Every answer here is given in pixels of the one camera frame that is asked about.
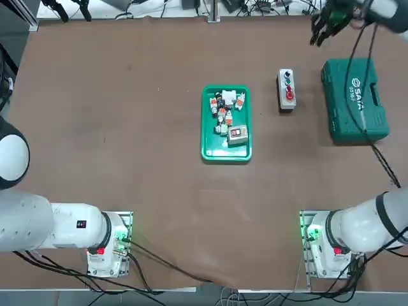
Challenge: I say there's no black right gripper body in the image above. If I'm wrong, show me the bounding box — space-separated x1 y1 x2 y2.
321 0 356 31

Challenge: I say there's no white button box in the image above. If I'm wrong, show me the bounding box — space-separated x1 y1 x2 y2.
275 68 297 114

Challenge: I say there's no green plastic tool case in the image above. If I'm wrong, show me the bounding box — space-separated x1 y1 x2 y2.
321 57 391 145

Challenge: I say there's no white circuit breaker block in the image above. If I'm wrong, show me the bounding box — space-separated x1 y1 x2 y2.
221 90 238 106

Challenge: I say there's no green plastic tray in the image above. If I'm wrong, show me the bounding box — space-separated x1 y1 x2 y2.
200 84 253 165

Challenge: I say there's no black tripod leg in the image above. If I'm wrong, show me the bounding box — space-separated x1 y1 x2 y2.
75 0 94 22
40 0 69 24

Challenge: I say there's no aluminium frame post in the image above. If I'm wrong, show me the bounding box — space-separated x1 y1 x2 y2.
207 0 221 24

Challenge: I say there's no beige switch box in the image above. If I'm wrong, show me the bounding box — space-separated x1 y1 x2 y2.
226 124 249 148

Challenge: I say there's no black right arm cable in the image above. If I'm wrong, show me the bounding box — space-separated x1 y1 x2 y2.
346 20 403 189

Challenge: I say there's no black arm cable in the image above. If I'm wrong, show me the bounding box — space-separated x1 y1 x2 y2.
346 20 403 189
0 41 15 112

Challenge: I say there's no black right base cable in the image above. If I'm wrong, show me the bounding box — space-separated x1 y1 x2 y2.
318 240 408 295

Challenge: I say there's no black base cable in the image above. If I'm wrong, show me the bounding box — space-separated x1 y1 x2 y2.
318 240 408 295
11 250 163 295
126 239 238 288

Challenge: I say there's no black left base cable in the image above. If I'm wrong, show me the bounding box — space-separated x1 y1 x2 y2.
11 250 163 295
126 239 238 288

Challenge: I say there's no aluminium frame profile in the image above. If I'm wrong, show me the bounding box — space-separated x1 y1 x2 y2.
0 0 40 32

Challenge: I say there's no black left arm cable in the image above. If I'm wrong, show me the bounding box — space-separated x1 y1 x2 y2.
0 41 15 112

